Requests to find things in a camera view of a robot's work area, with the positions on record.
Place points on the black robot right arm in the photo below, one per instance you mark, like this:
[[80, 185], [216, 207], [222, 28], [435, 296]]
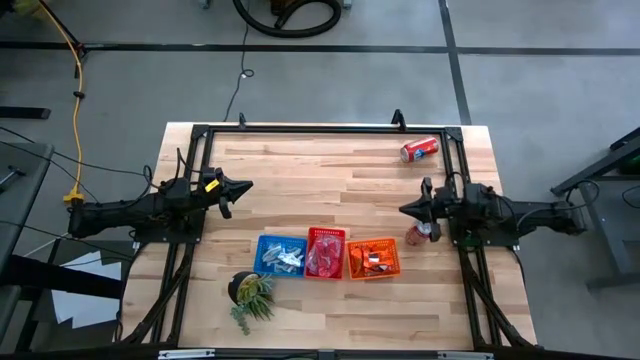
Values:
[[525, 215]]

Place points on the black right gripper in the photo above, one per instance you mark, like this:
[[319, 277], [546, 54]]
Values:
[[440, 210]]

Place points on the black tool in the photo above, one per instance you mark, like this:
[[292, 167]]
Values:
[[10, 176]]

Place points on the white paper sheets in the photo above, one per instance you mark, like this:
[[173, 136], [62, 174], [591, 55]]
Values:
[[85, 305]]

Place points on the potted succulent plant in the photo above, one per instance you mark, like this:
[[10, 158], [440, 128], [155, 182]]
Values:
[[252, 295]]

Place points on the silver metal bracket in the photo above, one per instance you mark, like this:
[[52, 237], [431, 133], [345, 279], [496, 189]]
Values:
[[185, 354], [465, 355]]

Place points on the red plastic basket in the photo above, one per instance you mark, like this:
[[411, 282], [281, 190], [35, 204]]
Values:
[[325, 230]]

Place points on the red soda can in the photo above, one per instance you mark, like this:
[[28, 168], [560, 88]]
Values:
[[414, 235], [419, 149]]

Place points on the dark beam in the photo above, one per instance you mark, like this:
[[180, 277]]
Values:
[[60, 277]]

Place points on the green object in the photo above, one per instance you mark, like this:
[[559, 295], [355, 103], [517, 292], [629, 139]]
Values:
[[30, 9]]

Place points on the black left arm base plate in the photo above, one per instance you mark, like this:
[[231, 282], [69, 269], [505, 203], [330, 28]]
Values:
[[150, 237]]

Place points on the black aluminium table frame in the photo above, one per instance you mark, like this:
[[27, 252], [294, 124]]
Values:
[[325, 129]]

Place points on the pink translucent candy bag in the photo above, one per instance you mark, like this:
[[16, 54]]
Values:
[[333, 260], [316, 261], [331, 273], [327, 243]]

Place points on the grey metal stand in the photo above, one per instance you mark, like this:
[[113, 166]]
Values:
[[600, 250]]

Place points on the blue plastic basket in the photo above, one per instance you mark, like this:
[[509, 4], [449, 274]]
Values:
[[262, 240]]

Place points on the orange plastic basket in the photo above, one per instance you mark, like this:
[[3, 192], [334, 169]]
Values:
[[372, 242]]

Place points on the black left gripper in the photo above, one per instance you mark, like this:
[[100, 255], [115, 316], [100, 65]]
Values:
[[210, 197]]

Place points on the grey side table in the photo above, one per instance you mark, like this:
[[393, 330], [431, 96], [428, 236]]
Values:
[[20, 210]]

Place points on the black flat bar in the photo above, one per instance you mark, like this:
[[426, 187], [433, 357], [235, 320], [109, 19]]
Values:
[[25, 112]]

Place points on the black tripod leg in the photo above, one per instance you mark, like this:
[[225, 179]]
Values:
[[65, 30]]

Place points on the yellow label tag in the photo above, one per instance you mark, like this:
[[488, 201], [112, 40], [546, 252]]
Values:
[[212, 185]]

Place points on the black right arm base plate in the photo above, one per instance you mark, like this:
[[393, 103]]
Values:
[[490, 241]]

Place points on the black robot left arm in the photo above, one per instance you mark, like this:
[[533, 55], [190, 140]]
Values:
[[125, 212]]

